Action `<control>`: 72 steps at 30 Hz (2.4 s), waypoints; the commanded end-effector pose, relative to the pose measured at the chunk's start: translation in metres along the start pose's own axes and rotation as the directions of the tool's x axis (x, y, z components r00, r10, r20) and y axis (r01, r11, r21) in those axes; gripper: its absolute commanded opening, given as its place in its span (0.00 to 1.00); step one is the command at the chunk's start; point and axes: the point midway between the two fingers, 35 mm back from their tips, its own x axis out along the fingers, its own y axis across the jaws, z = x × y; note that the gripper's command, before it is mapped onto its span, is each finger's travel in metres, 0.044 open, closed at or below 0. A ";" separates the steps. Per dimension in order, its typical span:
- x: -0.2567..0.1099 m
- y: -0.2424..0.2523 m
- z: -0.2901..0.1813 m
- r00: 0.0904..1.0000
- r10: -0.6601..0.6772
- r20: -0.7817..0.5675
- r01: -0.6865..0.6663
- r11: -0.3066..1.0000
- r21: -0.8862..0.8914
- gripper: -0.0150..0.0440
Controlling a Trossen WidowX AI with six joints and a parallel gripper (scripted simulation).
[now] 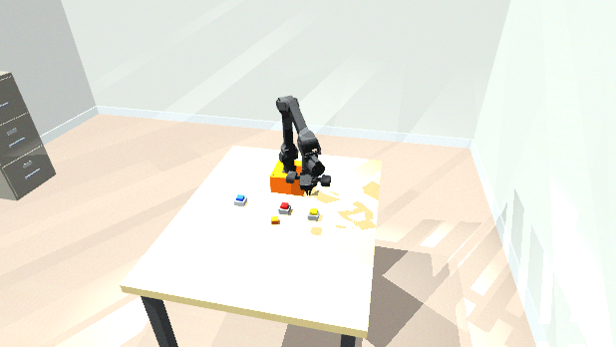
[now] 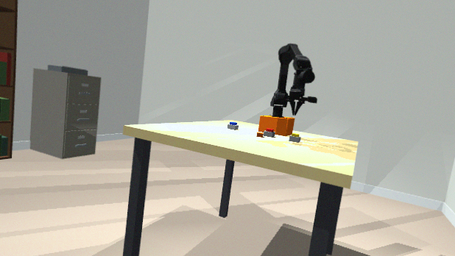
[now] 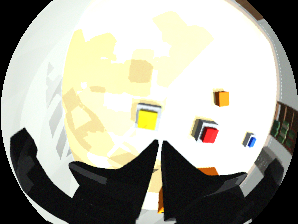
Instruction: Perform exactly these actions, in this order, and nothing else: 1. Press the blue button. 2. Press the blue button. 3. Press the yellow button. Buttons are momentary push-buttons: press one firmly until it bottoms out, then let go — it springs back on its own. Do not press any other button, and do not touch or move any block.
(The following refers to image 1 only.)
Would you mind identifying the blue button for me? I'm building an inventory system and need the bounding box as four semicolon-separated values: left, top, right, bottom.
234;194;247;206

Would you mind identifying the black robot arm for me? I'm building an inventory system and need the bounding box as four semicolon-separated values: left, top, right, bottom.
276;96;325;190

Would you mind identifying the red button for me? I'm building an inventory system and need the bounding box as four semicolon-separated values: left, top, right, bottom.
278;202;291;215

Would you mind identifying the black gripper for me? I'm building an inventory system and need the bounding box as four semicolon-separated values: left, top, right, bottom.
286;166;331;196

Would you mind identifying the yellow button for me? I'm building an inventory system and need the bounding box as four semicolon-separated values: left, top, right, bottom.
307;208;320;221

